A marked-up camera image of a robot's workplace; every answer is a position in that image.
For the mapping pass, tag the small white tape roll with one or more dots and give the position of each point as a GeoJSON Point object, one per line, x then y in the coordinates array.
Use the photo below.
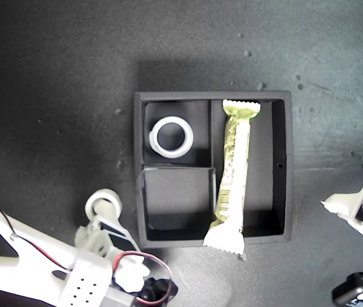
{"type": "Point", "coordinates": [104, 194]}

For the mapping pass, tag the large white tape roll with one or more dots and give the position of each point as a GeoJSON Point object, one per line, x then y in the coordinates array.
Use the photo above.
{"type": "Point", "coordinates": [155, 144]}

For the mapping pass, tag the snack bar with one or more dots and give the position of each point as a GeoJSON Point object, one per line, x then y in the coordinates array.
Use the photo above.
{"type": "Point", "coordinates": [235, 166]}

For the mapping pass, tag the black tray with wells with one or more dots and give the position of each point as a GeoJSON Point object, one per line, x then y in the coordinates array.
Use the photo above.
{"type": "Point", "coordinates": [264, 166]}

